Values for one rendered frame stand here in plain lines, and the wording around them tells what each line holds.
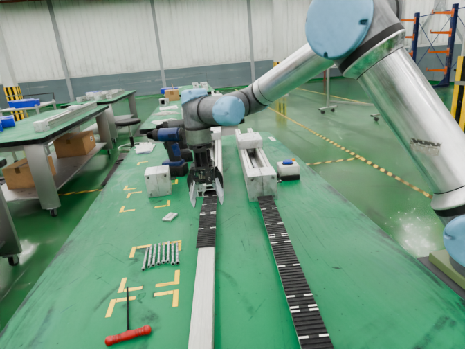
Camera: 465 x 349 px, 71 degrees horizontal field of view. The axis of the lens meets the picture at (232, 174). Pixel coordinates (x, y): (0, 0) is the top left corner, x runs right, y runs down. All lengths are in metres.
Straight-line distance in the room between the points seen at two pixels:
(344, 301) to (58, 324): 0.58
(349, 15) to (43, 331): 0.80
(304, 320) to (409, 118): 0.38
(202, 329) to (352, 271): 0.37
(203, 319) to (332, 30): 0.55
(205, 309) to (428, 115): 0.52
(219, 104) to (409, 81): 0.44
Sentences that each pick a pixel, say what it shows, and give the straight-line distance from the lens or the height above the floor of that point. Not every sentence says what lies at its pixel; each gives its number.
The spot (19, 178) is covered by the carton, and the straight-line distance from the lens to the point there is 3.93.
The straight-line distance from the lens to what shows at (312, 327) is 0.63.
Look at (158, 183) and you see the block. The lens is 1.30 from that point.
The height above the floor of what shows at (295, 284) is 0.81.
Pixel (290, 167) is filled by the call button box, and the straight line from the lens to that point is 1.32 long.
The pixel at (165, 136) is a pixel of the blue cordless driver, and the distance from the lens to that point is 1.48.
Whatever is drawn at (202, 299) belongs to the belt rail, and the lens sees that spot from 0.70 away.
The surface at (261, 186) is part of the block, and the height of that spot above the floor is 0.83.
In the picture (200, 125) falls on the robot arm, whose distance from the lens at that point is 0.92.
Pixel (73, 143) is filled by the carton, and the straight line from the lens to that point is 4.90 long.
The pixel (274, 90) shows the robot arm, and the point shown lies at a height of 1.17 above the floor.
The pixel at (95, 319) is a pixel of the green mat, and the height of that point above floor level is 0.78.
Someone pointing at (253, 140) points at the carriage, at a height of 0.90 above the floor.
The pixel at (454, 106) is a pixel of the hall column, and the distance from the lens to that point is 4.25.
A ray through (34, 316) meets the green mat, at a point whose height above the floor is 0.78.
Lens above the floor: 1.25
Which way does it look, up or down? 19 degrees down
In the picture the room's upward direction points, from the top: 5 degrees counter-clockwise
